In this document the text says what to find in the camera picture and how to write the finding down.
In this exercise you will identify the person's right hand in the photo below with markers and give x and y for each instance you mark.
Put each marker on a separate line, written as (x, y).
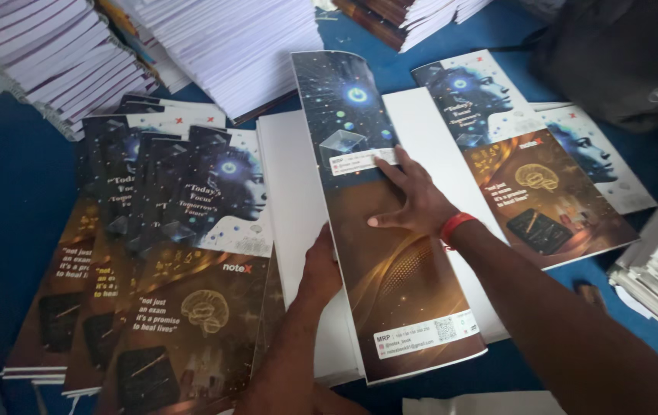
(421, 202)

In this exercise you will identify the person's left hand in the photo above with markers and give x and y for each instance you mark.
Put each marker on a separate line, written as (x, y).
(322, 276)

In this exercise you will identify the person's left fingers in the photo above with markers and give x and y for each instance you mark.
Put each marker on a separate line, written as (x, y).
(325, 239)

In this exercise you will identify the white block of pages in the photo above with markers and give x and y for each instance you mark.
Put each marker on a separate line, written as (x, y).
(294, 190)

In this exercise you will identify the glossy printed cover sheet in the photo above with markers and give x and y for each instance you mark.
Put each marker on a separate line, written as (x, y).
(386, 276)

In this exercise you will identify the red wristband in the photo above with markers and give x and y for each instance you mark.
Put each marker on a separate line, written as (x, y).
(456, 225)

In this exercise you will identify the pile of covered printed notebooks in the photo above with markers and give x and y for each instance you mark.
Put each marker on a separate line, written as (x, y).
(179, 276)

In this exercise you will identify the tall stack of white pages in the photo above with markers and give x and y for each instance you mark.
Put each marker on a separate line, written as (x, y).
(231, 52)

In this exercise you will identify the flat printed cover sheet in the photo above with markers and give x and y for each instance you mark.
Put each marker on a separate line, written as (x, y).
(542, 190)
(599, 161)

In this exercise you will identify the loose white paper sheet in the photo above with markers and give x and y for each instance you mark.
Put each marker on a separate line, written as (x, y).
(478, 404)

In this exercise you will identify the stack of brown-edged notebooks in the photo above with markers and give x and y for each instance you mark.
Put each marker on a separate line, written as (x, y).
(403, 20)

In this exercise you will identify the small brown object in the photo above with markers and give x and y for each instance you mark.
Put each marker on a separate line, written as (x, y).
(591, 294)

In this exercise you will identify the stack of stitched page bundles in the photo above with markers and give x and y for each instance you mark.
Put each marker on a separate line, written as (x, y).
(52, 52)

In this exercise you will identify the black bag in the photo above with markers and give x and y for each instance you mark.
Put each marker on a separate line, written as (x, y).
(617, 63)

